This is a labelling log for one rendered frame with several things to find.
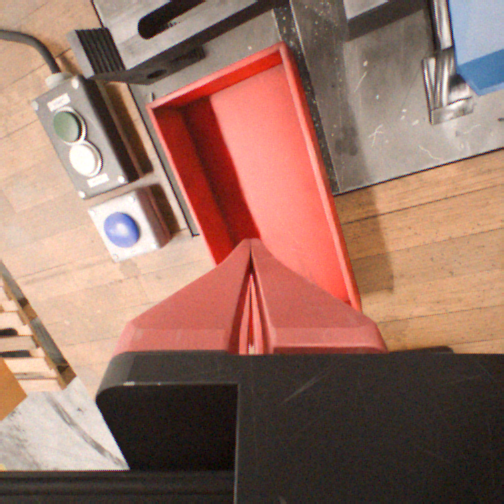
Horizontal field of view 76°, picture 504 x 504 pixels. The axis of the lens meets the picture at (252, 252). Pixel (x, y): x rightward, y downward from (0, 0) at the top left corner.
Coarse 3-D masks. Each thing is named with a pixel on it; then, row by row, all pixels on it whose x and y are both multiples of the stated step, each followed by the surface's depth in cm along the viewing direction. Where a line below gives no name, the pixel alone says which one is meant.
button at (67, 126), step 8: (64, 112) 31; (56, 120) 31; (64, 120) 31; (72, 120) 31; (56, 128) 31; (64, 128) 31; (72, 128) 31; (80, 128) 31; (64, 136) 32; (72, 136) 31; (80, 136) 32
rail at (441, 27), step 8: (424, 0) 19; (432, 0) 18; (440, 0) 17; (424, 8) 19; (432, 8) 18; (440, 8) 18; (424, 16) 20; (432, 16) 18; (440, 16) 18; (440, 24) 18; (448, 24) 18; (432, 32) 19; (440, 32) 18; (448, 32) 18; (432, 40) 19; (440, 40) 18; (448, 40) 18; (432, 48) 20; (440, 48) 18
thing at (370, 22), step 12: (336, 0) 24; (408, 0) 20; (420, 0) 21; (372, 12) 20; (384, 12) 21; (396, 12) 22; (408, 12) 24; (348, 24) 20; (360, 24) 22; (372, 24) 23; (384, 24) 25; (348, 36) 24; (360, 36) 26
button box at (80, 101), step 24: (48, 96) 31; (72, 96) 31; (96, 96) 31; (48, 120) 32; (96, 120) 31; (72, 144) 32; (96, 144) 32; (120, 144) 33; (72, 168) 34; (120, 168) 33; (96, 192) 34
